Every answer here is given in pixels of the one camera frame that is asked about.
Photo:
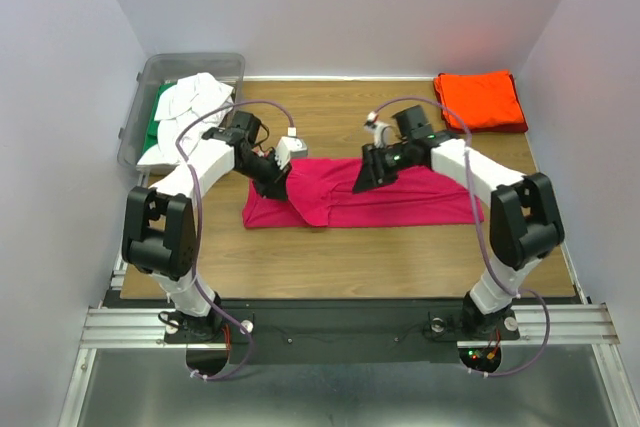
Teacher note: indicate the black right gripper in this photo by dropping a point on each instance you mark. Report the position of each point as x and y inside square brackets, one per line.
[373, 171]

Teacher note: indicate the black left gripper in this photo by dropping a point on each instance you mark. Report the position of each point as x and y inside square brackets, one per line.
[275, 185]

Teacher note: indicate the pink t shirt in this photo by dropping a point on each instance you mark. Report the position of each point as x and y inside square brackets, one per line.
[320, 196]

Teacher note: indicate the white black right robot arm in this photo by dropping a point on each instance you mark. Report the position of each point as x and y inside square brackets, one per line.
[525, 225]

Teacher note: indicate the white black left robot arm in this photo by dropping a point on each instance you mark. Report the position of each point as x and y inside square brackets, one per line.
[162, 228]

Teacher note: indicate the white t shirt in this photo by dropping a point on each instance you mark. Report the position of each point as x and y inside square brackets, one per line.
[176, 105]

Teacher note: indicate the clear plastic bin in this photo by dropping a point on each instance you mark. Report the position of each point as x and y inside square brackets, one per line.
[162, 69]

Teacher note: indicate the dark red folded t shirt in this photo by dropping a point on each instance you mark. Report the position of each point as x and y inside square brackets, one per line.
[500, 128]

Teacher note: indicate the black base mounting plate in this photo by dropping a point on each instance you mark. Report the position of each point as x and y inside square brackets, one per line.
[280, 332]

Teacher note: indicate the small electronics board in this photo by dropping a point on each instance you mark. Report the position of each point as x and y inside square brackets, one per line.
[481, 356]

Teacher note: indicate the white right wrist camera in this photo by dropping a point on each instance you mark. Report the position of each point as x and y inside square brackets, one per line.
[382, 132]

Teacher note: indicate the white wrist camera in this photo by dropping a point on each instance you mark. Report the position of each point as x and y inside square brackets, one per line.
[290, 147]
[382, 132]

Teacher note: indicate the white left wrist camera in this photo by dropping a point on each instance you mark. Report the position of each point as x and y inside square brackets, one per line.
[290, 147]

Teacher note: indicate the aluminium frame rail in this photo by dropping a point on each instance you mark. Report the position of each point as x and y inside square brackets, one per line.
[115, 328]

